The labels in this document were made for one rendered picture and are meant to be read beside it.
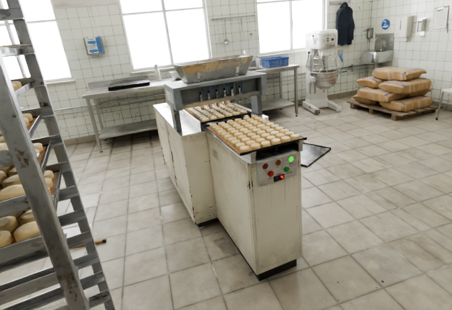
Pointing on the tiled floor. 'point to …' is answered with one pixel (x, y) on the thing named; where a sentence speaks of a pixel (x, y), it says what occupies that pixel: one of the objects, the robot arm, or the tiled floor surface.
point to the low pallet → (393, 110)
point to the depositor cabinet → (189, 165)
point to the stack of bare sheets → (312, 153)
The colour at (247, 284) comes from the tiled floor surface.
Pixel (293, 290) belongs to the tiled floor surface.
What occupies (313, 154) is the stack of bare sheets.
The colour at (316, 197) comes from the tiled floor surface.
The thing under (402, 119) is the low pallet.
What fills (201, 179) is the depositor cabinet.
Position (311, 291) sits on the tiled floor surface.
